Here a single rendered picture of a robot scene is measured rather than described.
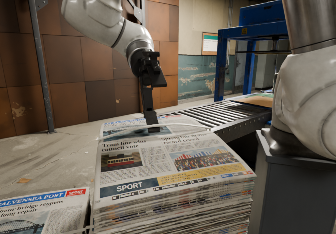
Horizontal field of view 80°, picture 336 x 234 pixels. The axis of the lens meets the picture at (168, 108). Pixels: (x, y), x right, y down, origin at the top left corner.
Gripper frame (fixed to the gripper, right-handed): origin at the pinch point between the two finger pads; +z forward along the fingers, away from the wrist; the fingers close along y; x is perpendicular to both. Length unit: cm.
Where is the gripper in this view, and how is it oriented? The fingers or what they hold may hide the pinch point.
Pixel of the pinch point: (156, 107)
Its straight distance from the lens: 45.4
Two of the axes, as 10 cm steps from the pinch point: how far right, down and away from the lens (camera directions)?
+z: 2.4, 6.7, -7.1
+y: -1.2, 7.4, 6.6
